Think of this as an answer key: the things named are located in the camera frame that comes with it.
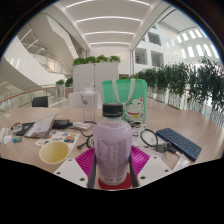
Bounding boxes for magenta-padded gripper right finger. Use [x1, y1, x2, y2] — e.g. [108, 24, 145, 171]
[128, 145, 174, 188]

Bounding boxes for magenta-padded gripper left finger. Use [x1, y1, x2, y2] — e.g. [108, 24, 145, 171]
[53, 146, 98, 190]

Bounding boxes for purple drink bottle black cap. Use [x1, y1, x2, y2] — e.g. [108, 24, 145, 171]
[92, 102, 134, 187]

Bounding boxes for pale yellow mug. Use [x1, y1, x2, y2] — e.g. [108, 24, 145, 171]
[38, 140, 71, 165]

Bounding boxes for bunch of keys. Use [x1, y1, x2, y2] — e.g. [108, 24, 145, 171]
[155, 141, 178, 155]

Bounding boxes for clear plastic packet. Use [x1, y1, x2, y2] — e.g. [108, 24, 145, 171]
[173, 153, 192, 172]

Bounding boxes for colourful sticker sheet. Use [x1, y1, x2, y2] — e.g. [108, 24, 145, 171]
[34, 129, 81, 148]

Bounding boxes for dark blue keyboard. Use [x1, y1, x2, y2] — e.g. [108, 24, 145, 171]
[155, 127, 203, 163]

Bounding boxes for white power adapter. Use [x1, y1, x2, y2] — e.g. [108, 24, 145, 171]
[72, 121, 93, 131]

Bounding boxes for black power adapter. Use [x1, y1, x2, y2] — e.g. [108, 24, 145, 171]
[52, 119, 71, 130]

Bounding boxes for printed paper booklet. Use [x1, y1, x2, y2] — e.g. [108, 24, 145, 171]
[23, 113, 58, 139]

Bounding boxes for black notebook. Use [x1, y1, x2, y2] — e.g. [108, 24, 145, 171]
[14, 121, 36, 137]

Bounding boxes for clear plastic tumbler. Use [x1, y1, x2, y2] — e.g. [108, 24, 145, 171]
[79, 82, 98, 123]

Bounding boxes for white computer mouse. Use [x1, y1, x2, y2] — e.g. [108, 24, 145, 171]
[2, 132, 13, 145]

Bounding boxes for white chair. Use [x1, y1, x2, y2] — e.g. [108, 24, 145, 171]
[68, 91, 103, 109]

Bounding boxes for black chair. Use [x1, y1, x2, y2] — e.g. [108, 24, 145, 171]
[31, 95, 50, 108]

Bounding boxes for green tote bag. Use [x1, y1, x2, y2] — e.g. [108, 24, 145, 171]
[101, 78, 148, 124]

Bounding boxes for glass railing wooden handrail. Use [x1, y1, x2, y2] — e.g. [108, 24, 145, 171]
[0, 84, 58, 114]

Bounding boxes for small planter with plants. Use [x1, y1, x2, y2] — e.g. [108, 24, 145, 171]
[54, 77, 74, 98]

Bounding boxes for green hedge along railing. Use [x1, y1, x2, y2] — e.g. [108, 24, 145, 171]
[119, 56, 224, 119]

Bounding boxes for white cabinet with plants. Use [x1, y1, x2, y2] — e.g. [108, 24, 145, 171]
[72, 54, 122, 101]

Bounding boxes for ceiling light strips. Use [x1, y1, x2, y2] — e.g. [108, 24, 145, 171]
[64, 0, 143, 46]

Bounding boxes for black cables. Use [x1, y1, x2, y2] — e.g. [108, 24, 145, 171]
[76, 120, 159, 150]

